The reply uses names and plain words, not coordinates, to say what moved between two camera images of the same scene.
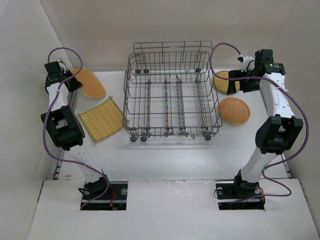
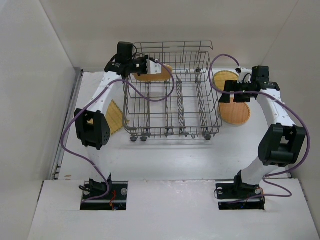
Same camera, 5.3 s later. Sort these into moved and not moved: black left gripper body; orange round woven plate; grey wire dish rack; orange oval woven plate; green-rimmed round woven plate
Moved: orange oval woven plate; black left gripper body
Not moved: grey wire dish rack; orange round woven plate; green-rimmed round woven plate
